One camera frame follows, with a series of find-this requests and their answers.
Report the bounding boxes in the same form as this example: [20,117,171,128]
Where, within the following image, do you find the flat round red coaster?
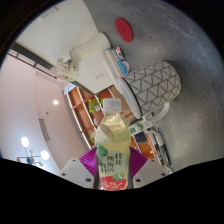
[114,17,134,43]

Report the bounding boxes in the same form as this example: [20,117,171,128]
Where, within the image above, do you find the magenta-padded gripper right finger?
[127,146,171,190]

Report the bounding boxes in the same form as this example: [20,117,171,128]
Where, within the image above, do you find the wooden shelf unit with books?
[64,84,134,153]

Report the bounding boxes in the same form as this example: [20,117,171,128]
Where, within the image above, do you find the yellow drink bottle white cap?
[94,98,132,192]

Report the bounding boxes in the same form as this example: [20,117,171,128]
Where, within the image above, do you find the white ceramic vase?
[69,32,112,63]

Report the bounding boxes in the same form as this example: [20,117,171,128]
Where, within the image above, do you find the white mug grey triangle pattern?
[116,59,183,127]

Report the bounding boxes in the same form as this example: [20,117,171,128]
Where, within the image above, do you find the branched ceiling lamp round bulbs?
[16,135,51,166]

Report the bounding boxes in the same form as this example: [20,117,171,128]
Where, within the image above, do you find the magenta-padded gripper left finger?
[59,146,99,190]

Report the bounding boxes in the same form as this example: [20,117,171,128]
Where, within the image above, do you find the green white box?
[129,120,145,136]

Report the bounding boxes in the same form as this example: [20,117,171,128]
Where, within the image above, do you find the ceiling air vent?
[38,118,51,143]

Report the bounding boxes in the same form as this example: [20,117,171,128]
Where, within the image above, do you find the dark book stack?
[146,129,172,168]

